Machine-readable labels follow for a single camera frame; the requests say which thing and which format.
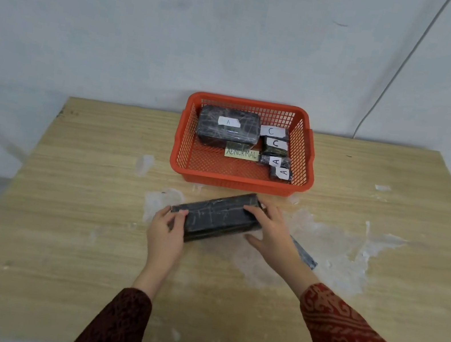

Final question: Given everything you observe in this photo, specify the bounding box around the person's left hand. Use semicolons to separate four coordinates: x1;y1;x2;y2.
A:
140;202;191;277

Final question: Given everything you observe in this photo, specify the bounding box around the person's right hand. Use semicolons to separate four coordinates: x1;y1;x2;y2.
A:
232;199;316;280

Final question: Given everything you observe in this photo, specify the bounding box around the long black box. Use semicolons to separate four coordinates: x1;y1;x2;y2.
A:
165;179;269;255

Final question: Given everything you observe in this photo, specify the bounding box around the person's left forearm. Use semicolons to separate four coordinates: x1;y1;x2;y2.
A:
67;252;171;342

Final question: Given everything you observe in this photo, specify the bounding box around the flat black wrapped piece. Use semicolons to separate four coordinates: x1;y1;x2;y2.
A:
285;235;322;272

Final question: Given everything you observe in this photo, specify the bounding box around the orange plastic basket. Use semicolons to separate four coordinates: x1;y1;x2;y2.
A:
166;87;327;204

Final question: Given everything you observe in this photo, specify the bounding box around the small black packet white label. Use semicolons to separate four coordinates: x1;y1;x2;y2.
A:
268;165;295;185
259;124;292;142
257;153;293;171
260;136;292;159

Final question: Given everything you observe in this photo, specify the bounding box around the pale green paper label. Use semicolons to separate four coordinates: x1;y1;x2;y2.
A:
224;145;260;162

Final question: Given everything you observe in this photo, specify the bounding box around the large black wrapped box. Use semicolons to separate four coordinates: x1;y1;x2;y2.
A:
193;103;264;155

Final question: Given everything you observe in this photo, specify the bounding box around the grey cable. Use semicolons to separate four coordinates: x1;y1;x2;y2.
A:
352;0;451;152

